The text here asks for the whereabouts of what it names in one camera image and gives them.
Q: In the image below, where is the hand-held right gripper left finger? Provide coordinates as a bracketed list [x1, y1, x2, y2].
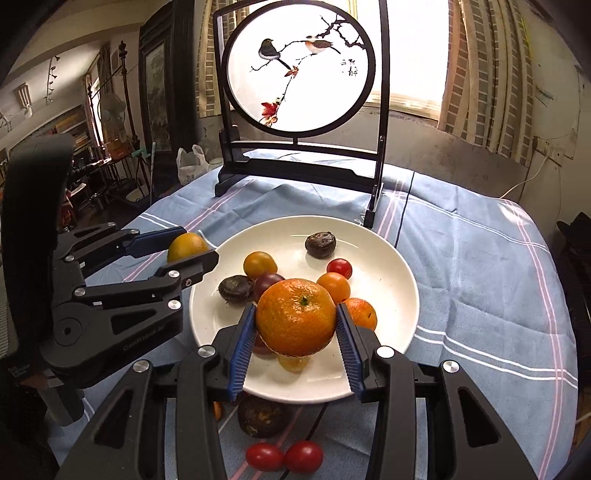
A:
[54, 302, 259, 480]

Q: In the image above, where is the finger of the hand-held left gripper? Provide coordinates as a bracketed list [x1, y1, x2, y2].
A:
[69, 249, 220, 308]
[54, 222, 188, 278]

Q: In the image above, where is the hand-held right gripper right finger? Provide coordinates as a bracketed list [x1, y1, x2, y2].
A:
[335, 302, 539, 480]

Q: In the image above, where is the large yellow-green round fruit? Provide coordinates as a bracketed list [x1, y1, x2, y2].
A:
[167, 233, 211, 264]

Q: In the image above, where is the mandarin orange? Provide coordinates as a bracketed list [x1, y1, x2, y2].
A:
[255, 278, 337, 357]
[342, 298, 378, 332]

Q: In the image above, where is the dark water chestnut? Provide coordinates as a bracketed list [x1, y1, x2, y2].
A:
[237, 394, 293, 438]
[218, 275, 254, 305]
[305, 232, 337, 259]

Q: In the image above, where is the orange-yellow round fruit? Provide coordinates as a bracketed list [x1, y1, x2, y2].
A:
[317, 272, 352, 305]

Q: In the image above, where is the red cherry tomato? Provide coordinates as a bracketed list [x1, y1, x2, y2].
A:
[245, 442, 284, 472]
[327, 258, 354, 280]
[284, 440, 324, 474]

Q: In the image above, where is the white round plate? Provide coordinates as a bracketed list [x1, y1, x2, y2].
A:
[188, 215, 420, 404]

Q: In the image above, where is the white plastic bag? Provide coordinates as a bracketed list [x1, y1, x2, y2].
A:
[177, 144, 211, 188]

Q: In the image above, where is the standing fan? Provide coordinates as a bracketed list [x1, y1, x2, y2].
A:
[99, 92, 127, 158]

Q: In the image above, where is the blue striped tablecloth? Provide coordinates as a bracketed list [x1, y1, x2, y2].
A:
[46, 150, 580, 480]

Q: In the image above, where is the dark framed standing panel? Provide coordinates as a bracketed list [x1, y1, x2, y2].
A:
[139, 0, 204, 153]

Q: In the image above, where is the dark wooden coat stand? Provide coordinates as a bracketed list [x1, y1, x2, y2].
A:
[117, 41, 144, 148]

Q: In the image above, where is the brick pattern curtain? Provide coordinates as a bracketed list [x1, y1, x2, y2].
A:
[196, 0, 232, 118]
[436, 0, 532, 167]

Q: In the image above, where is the bird painting table screen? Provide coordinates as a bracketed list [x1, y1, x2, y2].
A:
[212, 0, 391, 229]

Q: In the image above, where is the black hat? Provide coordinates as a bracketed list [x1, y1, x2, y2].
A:
[556, 220, 585, 252]

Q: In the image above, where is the bright window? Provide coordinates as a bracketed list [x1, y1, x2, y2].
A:
[388, 0, 458, 123]

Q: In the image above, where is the wall socket with cable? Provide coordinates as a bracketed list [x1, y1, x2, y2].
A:
[533, 136, 566, 164]

